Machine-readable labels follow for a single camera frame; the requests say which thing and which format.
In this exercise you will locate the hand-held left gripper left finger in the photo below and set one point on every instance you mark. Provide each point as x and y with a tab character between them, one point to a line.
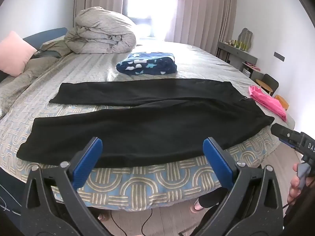
88	162

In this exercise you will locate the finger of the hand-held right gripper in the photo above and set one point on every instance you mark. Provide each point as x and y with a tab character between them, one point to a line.
280	130

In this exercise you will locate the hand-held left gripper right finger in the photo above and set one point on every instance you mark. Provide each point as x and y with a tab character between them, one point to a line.
216	162

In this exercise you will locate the black pants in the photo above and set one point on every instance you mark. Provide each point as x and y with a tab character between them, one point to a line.
147	127

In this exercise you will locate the person's right hand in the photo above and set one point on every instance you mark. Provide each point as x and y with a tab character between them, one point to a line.
293	191

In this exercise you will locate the orange stool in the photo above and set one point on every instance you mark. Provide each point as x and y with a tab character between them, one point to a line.
281	101

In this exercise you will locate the pink cloth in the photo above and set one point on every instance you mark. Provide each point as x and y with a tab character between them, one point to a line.
268	102

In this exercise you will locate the pink slipper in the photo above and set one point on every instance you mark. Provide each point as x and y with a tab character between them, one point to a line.
196	206

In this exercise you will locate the grey chair with wooden seat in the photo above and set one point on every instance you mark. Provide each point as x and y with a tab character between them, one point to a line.
269	82

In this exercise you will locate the bed with patterned grey sheet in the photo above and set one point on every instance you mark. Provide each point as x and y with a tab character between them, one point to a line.
137	184

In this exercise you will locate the grey cabinet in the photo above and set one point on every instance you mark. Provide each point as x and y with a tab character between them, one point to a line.
253	75

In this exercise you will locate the pink item on cabinet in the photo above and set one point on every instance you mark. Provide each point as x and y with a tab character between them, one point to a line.
253	67

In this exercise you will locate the grey dressing table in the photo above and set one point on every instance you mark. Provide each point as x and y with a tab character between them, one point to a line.
236	54

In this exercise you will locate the yellow green bottle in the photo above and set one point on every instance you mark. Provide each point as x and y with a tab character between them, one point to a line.
237	44
244	46

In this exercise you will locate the wavy edged mirror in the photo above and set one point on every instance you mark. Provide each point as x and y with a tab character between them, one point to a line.
246	35

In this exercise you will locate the navy star print blanket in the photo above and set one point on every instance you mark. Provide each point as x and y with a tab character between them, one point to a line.
147	64

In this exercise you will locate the grey green pillow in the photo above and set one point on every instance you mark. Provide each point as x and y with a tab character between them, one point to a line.
53	49

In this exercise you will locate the folded grey duvet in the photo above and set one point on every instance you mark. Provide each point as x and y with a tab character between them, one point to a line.
103	32

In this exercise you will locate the pink pillow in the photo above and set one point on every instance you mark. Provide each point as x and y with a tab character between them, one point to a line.
14	51

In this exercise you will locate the window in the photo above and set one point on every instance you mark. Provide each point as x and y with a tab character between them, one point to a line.
150	5

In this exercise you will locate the grey wall plate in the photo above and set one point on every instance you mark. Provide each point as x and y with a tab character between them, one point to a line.
279	56

